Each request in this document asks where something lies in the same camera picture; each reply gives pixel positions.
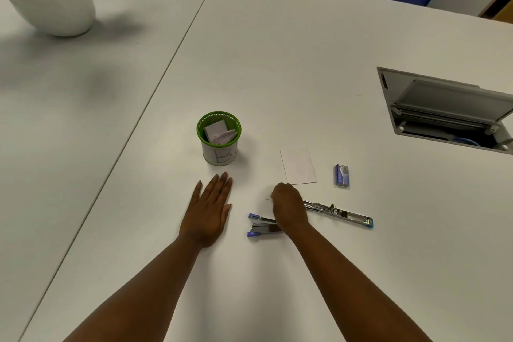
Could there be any person's left hand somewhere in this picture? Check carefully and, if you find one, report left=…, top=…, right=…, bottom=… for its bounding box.
left=178, top=172, right=234, bottom=250

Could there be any person's right hand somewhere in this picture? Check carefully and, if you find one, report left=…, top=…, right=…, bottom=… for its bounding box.
left=270, top=182, right=309, bottom=235

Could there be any person's right forearm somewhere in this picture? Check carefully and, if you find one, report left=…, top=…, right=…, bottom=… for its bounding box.
left=284, top=222, right=433, bottom=342

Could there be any person's left forearm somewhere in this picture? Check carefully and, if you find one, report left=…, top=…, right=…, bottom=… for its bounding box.
left=62, top=234, right=202, bottom=342

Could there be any green cup with white label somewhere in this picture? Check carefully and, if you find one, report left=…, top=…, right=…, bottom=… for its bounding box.
left=196, top=111, right=242, bottom=166

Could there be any white paper card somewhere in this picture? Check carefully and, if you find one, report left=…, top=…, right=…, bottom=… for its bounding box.
left=279, top=148, right=317, bottom=186

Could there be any folded white paper sheet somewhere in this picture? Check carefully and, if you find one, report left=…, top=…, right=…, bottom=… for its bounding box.
left=212, top=130, right=238, bottom=145

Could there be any folded white paper block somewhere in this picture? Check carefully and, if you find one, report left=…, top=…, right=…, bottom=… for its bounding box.
left=203, top=121, right=229, bottom=143

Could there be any blue staple box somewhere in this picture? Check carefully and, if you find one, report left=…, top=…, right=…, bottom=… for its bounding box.
left=334, top=165, right=350, bottom=188

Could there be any blue and silver stapler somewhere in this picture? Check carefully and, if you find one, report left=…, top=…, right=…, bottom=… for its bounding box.
left=247, top=200, right=374, bottom=238

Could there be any grey table cable box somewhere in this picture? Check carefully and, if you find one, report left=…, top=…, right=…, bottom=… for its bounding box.
left=376, top=66, right=513, bottom=154

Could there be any grey cable box lid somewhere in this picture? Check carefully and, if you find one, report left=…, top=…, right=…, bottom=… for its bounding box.
left=391, top=77, right=513, bottom=123

